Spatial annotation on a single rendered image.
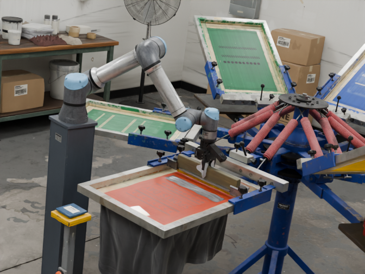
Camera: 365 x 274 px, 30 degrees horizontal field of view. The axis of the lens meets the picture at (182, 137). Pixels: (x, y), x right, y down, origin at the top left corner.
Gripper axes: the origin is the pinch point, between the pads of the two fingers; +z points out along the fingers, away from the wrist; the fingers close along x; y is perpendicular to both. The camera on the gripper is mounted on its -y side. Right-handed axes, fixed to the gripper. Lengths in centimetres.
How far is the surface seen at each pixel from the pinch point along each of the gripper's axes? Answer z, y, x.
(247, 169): -2.5, -10.8, -20.2
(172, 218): 5.3, -17.0, 44.0
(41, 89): 54, 330, -143
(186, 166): -0.7, 13.7, 1.5
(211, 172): -3.3, -3.6, 1.5
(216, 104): 5, 98, -127
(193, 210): 5.4, -16.7, 28.9
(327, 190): 9, -37, -61
